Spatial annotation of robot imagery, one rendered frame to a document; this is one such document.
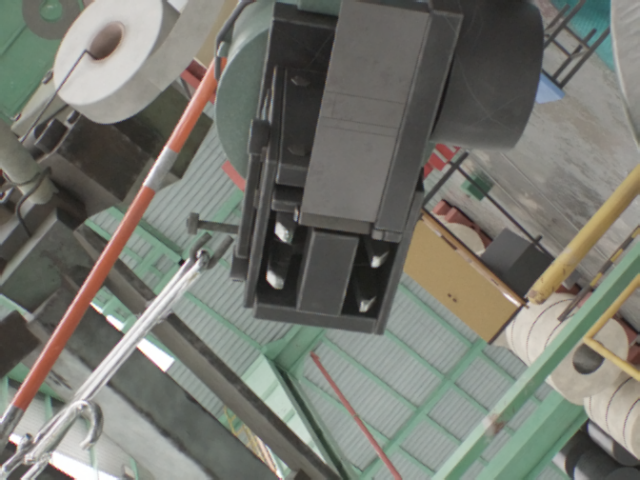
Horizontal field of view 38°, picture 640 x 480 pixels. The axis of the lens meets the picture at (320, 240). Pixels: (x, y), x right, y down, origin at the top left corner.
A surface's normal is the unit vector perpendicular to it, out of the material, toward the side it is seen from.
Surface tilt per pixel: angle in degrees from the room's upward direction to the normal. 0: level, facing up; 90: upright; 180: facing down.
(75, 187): 33
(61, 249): 90
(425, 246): 90
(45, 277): 90
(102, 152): 123
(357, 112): 65
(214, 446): 140
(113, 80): 90
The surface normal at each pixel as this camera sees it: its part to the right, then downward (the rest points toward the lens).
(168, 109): 0.61, -0.20
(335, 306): 0.00, 0.59
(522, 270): 0.29, 0.29
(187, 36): 0.55, 0.52
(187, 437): 0.68, -0.40
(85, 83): -0.51, -0.40
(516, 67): 0.10, 0.05
